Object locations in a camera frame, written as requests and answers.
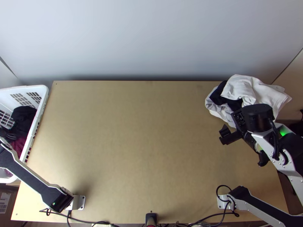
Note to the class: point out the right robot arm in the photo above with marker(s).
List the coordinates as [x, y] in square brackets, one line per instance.
[264, 143]

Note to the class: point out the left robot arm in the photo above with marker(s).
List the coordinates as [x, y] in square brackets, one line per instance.
[30, 177]

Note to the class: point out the cardboard box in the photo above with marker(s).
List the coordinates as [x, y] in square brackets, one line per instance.
[9, 189]

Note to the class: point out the heap of clothes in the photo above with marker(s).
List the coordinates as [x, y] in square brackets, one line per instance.
[248, 87]

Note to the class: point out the white laundry basket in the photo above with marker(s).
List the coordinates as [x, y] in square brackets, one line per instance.
[23, 88]

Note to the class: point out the maroon t-shirt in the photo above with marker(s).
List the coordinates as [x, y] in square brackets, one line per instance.
[17, 144]

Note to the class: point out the black garment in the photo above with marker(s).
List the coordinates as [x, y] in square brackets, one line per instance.
[23, 115]

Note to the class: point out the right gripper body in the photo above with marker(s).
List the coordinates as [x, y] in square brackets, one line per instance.
[230, 137]

